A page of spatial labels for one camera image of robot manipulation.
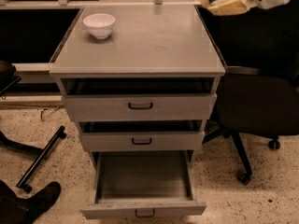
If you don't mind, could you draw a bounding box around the white ceramic bowl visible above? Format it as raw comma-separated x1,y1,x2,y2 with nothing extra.
83,13,116,39

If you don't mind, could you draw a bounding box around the grey top drawer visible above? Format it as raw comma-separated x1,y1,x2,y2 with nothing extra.
62,77,216,121

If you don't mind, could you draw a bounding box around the grey drawer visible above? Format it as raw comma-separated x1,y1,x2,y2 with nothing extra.
62,77,216,121
81,150,206,219
78,120,205,151

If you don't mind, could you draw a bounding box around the black office chair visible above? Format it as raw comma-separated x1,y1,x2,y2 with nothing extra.
198,0,299,184

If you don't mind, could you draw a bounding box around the grey bottom drawer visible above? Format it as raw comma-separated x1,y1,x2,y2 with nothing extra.
81,150,206,219

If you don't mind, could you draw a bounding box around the dark shoe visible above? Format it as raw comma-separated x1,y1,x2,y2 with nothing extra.
0,181,61,224

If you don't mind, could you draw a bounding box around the black chair seat edge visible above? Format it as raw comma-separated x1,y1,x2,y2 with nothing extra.
0,61,21,97

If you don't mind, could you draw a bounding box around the black chair base leg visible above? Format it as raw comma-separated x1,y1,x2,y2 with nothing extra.
0,126,66,193

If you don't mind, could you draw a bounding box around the grey middle drawer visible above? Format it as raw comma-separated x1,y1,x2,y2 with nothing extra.
78,120,205,151

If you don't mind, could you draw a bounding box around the grey drawer cabinet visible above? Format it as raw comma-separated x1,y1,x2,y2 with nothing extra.
50,5,225,159

